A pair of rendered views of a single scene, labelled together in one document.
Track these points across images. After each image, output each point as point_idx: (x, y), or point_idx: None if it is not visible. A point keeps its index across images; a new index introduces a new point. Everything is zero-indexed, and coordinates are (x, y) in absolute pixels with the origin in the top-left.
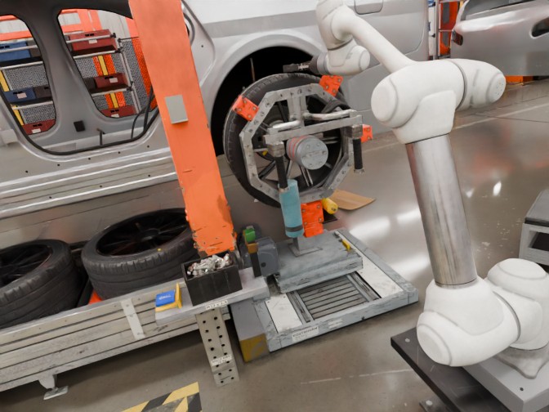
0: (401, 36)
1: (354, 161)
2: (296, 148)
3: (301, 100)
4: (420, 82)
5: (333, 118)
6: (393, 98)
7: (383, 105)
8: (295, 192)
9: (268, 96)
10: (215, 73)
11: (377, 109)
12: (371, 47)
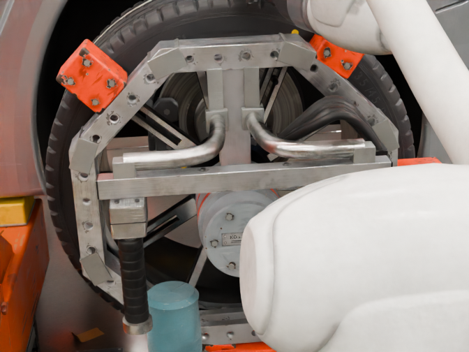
0: None
1: None
2: (205, 211)
3: (248, 78)
4: (352, 259)
5: (306, 158)
6: (264, 287)
7: (250, 289)
8: (184, 325)
9: (154, 56)
10: None
11: (244, 288)
12: (380, 21)
